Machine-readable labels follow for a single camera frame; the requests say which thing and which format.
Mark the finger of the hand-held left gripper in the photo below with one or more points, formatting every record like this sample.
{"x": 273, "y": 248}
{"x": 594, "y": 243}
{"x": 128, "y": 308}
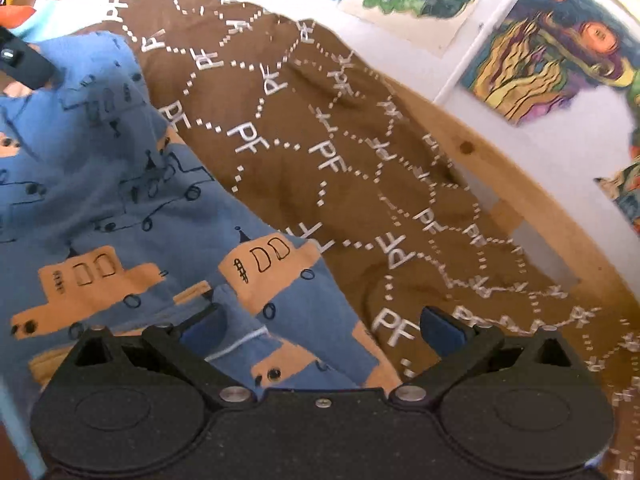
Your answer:
{"x": 25, "y": 62}

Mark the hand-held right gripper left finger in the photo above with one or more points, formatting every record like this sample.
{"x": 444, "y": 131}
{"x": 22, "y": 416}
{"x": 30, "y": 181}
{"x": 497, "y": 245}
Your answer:
{"x": 202, "y": 332}

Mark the brown pillow with colour patches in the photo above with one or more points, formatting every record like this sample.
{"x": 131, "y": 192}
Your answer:
{"x": 55, "y": 15}

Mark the wooden bed frame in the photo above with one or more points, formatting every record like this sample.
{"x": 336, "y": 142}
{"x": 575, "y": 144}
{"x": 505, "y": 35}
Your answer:
{"x": 500, "y": 160}

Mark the brown blanket with white print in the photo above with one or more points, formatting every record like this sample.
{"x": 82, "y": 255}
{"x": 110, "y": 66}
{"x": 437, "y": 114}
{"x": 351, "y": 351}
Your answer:
{"x": 350, "y": 170}

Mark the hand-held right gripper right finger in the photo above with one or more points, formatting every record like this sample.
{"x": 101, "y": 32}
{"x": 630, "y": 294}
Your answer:
{"x": 442, "y": 332}

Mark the blue pants with orange print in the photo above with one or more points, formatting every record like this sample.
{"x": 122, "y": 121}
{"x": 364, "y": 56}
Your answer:
{"x": 100, "y": 185}

